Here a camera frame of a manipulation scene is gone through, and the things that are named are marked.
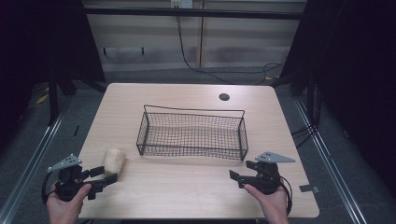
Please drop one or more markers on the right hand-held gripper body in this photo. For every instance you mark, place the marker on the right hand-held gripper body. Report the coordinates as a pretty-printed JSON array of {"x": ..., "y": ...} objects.
[{"x": 267, "y": 177}]

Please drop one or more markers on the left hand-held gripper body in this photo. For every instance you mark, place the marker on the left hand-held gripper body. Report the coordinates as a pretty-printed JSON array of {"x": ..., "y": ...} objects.
[{"x": 70, "y": 180}]

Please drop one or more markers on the pale bread roll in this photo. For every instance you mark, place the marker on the pale bread roll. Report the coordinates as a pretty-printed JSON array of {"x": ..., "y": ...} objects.
[{"x": 113, "y": 161}]

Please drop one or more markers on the person's right hand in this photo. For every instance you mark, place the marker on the person's right hand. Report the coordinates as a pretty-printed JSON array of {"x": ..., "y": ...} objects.
[{"x": 275, "y": 207}]

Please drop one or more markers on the person's left hand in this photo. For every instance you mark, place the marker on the person's left hand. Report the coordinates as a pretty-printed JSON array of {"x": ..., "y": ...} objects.
[{"x": 63, "y": 211}]

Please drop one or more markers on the grey tape piece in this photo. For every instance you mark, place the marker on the grey tape piece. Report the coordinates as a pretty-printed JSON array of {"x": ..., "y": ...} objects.
[{"x": 308, "y": 188}]

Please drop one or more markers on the small black floor piece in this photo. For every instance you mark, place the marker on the small black floor piece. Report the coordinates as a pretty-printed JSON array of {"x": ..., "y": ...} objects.
[{"x": 76, "y": 130}]

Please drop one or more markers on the yellow floor tape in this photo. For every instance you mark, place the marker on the yellow floor tape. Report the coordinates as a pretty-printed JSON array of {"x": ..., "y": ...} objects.
[{"x": 42, "y": 99}]

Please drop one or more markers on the black metal stand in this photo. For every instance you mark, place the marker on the black metal stand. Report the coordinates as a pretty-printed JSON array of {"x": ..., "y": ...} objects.
[{"x": 313, "y": 102}]

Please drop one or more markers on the black curtain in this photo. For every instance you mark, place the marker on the black curtain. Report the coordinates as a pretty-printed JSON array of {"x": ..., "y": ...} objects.
[
  {"x": 37, "y": 40},
  {"x": 358, "y": 62}
]

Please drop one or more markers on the black horizontal metal bar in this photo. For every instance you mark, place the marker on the black horizontal metal bar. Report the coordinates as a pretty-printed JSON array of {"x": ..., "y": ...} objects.
[{"x": 193, "y": 13}]

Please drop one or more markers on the aluminium floor rail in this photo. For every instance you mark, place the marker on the aluminium floor rail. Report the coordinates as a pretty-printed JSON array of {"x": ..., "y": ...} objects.
[
  {"x": 34, "y": 158},
  {"x": 330, "y": 155}
]

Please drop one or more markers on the white wall socket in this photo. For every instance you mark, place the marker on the white wall socket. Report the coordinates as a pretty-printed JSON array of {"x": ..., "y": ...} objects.
[{"x": 181, "y": 3}]

